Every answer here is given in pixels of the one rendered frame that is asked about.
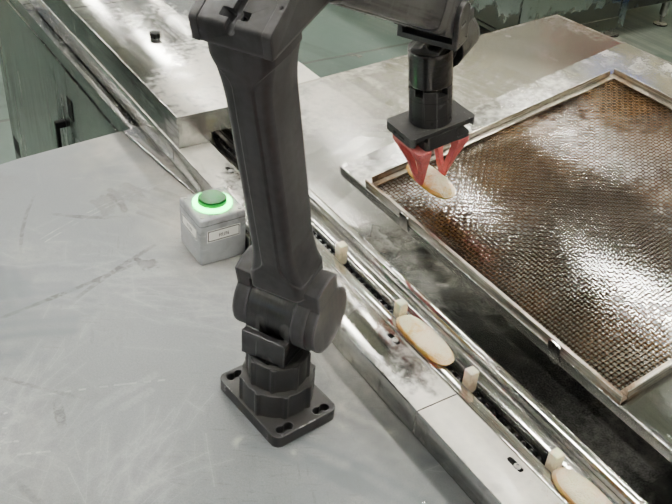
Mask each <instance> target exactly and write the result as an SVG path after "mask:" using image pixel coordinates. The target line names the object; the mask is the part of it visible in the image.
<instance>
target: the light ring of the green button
mask: <svg viewBox="0 0 672 504"><path fill-rule="evenodd" d="M199 194H200V193H199ZM199 194H197V195H196V196H194V198H193V199H192V205H193V207H194V208H195V209H196V210H198V211H200V212H202V213H207V214H217V213H222V212H224V211H227V210H228V209H229V208H230V207H231V206H232V198H231V197H230V196H229V195H228V194H226V193H224V194H225V195H226V196H227V203H226V204H225V205H224V206H222V207H220V208H215V209H209V208H204V207H202V206H200V205H199V204H198V203H197V201H198V195H199Z"/></svg>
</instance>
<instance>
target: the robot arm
mask: <svg viewBox="0 0 672 504"><path fill-rule="evenodd" d="M328 3H330V4H332V5H337V6H340V7H344V8H347V9H350V10H354V11H357V12H361V13H364V15H366V14H367V15H371V16H374V17H376V18H377V17H378V18H381V19H384V20H388V21H391V22H394V24H398V26H397V36H400V37H403V38H407V39H411V40H412V41H411V42H410V43H409V44H408V47H407V48H408V95H409V110H408V111H405V112H403V113H400V114H398V115H395V116H392V117H390V118H388V119H387V129H388V130H389V131H390V132H392V133H393V139H394V141H395V142H396V144H397V145H398V147H399V149H400V150H401V152H402V153H403V155H404V157H405V158H406V160H407V162H408V164H409V167H410V169H411V172H412V174H413V177H414V179H415V181H416V182H417V183H418V184H419V185H423V183H424V180H425V176H426V173H427V169H428V166H429V162H430V158H431V155H432V151H431V150H434V151H435V157H436V162H437V167H438V171H439V172H440V173H441V174H442V175H444V176H445V175H446V174H447V172H448V170H449V168H450V167H451V165H452V163H453V161H454V160H455V158H456V157H457V155H458V154H459V153H460V151H461V150H462V149H463V147H464V146H465V144H466V143H467V142H468V140H469V130H468V129H467V128H466V127H464V125H467V124H469V123H470V124H472V125H474V120H475V115H474V114H473V113H472V112H470V111H469V110H468V109H466V108H465V107H463V106H462V105H461V104H459V103H458V102H456V101H455V100H454V99H453V67H455V66H457V65H458V64H459V63H460V62H461V61H462V59H463V58H464V57H465V56H466V55H467V53H468V52H469V51H470V50H471V49H472V47H473V46H474V45H475V44H476V42H477V41H478V39H479V36H480V29H479V25H478V23H477V21H476V19H475V18H474V7H471V4H470V2H469V0H196V1H195V3H194V4H193V6H192V8H191V10H190V11H189V14H188V19H189V24H190V29H191V34H192V38H193V39H196V40H203V41H206V42H207V44H208V49H209V53H210V56H211V58H212V59H213V61H214V63H215V64H216V66H217V69H218V72H219V75H220V78H221V81H222V85H223V88H224V92H225V96H226V101H227V106H228V112H229V118H230V123H231V129H232V134H233V140H234V146H235V151H236V157H237V162H238V168H239V174H240V179H241V185H242V190H243V196H244V202H245V207H246V213H247V219H248V224H249V230H250V235H251V241H252V245H251V246H249V247H248V249H247V250H246V251H245V252H244V253H243V255H242V256H241V257H240V259H239V261H238V262H237V264H236V266H235V271H236V276H237V281H238V283H237V285H236V288H235V291H234V296H233V302H232V312H233V315H234V317H235V319H237V320H239V321H241V322H243V323H246V326H245V327H244V328H243V329H242V351H243V352H245V353H246V356H245V361H244V363H243V364H242V365H240V366H238V367H236V368H234V369H231V370H229V371H227V372H225V373H223V374H222V375H221V377H220V380H221V390H222V391H223V392H224V394H225V395H226V396H227V397H228V398H229V399H230V400H231V401H232V402H233V403H234V405H235V406H236V407H237V408H238V409H239V410H240V411H241V412H242V413H243V414H244V416H245V417H246V418H247V419H248V420H249V421H250V422H251V423H252V424H253V426H254V427H255V428H256V429H257V430H258V431H259V432H260V433H261V434H262V435H263V437H264V438H265V439H266V440H267V441H268V442H269V443H270V444H271V445H272V446H273V447H277V448H279V447H283V446H285V445H287V444H289V443H290V442H292V441H294V440H296V439H298V438H300V437H302V436H303V435H305V434H307V433H309V432H311V431H313V430H315V429H317V428H318V427H320V426H322V425H324V424H326V423H328V422H330V421H331V420H333V418H334V412H335V404H334V403H333V402H332V401H331V400H330V399H329V398H328V397H327V396H326V395H325V394H324V393H323V392H322V391H321V390H320V389H319V388H318V387H317V386H316V385H315V384H314V381H315V367H316V366H315V365H314V364H312V363H311V352H310V351H313V352H315V353H322V352H323V351H325V350H326V349H327V348H328V346H329V345H330V344H331V342H332V341H333V339H334V338H335V336H336V334H337V332H338V330H339V328H340V325H341V323H342V320H343V317H344V314H345V310H346V305H347V292H346V289H345V288H344V287H342V286H339V285H338V283H337V274H336V273H333V272H331V271H328V270H325V269H323V259H322V256H321V254H320V252H319V251H318V249H317V245H316V242H315V238H314V233H313V227H312V219H311V209H310V199H309V189H308V179H307V169H306V159H305V149H304V138H303V128H302V118H301V108H300V98H299V88H298V55H299V47H300V42H301V40H302V31H303V30H304V29H305V28H306V27H307V26H308V24H309V23H310V22H311V21H312V20H313V19H314V18H315V17H316V16H317V15H318V14H319V13H320V12H321V11H322V10H323V8H324V7H325V6H326V5H327V4H328ZM449 143H450V144H451V147H450V149H449V152H448V154H447V156H446V159H445V161H444V158H443V146H444V145H446V144H449ZM415 160H416V162H415ZM416 163H417V165H416ZM417 168H418V169H417Z"/></svg>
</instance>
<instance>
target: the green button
mask: <svg viewBox="0 0 672 504"><path fill-rule="evenodd" d="M226 203H227V196H226V195H225V194H224V193H223V192H221V191H219V190H206V191H203V192H202V193H200V194H199V195H198V204H199V205H200V206H202V207H204V208H209V209H215V208H220V207H222V206H224V205H225V204H226Z"/></svg>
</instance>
